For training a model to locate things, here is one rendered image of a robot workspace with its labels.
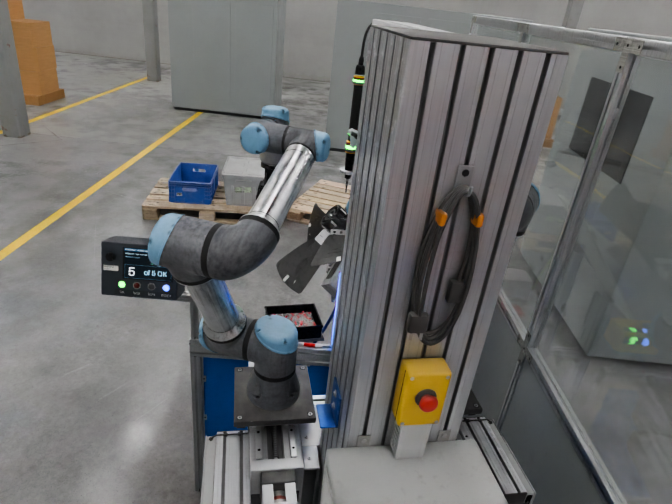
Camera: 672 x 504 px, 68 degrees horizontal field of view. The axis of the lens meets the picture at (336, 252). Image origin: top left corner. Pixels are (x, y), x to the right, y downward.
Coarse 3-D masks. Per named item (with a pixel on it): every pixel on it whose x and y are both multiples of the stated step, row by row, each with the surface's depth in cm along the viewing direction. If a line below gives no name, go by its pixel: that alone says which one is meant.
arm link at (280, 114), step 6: (264, 108) 134; (270, 108) 133; (276, 108) 134; (282, 108) 135; (264, 114) 133; (270, 114) 133; (276, 114) 133; (282, 114) 133; (288, 114) 135; (276, 120) 132; (282, 120) 134; (288, 120) 136
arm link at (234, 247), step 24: (288, 144) 124; (312, 144) 122; (288, 168) 115; (264, 192) 110; (288, 192) 112; (264, 216) 104; (216, 240) 98; (240, 240) 99; (264, 240) 101; (216, 264) 98; (240, 264) 99
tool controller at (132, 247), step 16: (112, 240) 171; (128, 240) 173; (144, 240) 175; (112, 256) 168; (128, 256) 169; (144, 256) 170; (112, 272) 170; (144, 272) 171; (160, 272) 171; (112, 288) 172; (128, 288) 172; (144, 288) 172; (160, 288) 172; (176, 288) 173
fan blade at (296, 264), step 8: (312, 240) 221; (296, 248) 223; (304, 248) 221; (312, 248) 219; (288, 256) 224; (296, 256) 222; (304, 256) 219; (312, 256) 218; (280, 264) 225; (288, 264) 222; (296, 264) 220; (304, 264) 218; (280, 272) 223; (288, 272) 221; (296, 272) 218; (304, 272) 217; (312, 272) 216; (288, 280) 219; (304, 280) 216; (296, 288) 215
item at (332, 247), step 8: (328, 240) 203; (336, 240) 202; (344, 240) 203; (320, 248) 199; (328, 248) 197; (336, 248) 196; (320, 256) 194; (328, 256) 192; (336, 256) 191; (312, 264) 191; (320, 264) 189
